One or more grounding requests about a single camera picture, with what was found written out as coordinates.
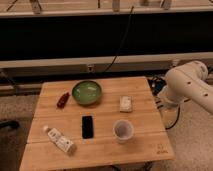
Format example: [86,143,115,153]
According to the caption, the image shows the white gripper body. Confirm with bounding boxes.
[161,107,179,129]

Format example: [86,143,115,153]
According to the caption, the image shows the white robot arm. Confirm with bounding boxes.
[157,61,213,129]

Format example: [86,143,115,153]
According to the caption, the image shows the white plastic cup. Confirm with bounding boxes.
[113,119,134,143]

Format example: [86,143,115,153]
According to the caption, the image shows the black smartphone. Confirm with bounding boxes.
[82,116,94,139]

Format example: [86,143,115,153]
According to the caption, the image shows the green bowl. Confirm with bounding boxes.
[72,80,102,105]

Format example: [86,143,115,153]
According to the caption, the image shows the dark red chili pepper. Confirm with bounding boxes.
[57,93,70,108]

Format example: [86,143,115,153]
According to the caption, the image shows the white plastic bottle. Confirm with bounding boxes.
[43,125,75,155]

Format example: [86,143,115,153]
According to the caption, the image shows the black floor cables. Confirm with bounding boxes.
[148,75,181,131]

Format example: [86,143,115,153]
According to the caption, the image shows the black hanging cable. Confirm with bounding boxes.
[101,5,135,73]

